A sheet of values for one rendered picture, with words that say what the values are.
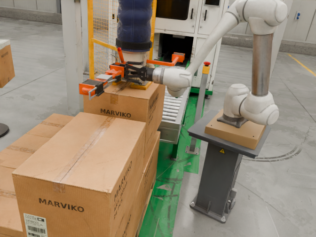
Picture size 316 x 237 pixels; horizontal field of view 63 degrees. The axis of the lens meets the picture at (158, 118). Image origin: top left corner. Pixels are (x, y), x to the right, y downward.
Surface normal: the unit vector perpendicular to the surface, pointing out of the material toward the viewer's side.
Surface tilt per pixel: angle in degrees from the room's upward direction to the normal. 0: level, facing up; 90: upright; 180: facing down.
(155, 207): 0
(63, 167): 0
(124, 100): 89
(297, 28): 90
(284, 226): 0
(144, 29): 76
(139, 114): 89
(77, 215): 90
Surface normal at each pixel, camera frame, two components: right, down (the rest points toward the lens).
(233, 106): -0.83, 0.26
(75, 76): -0.19, 0.41
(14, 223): 0.09, -0.90
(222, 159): -0.51, 0.33
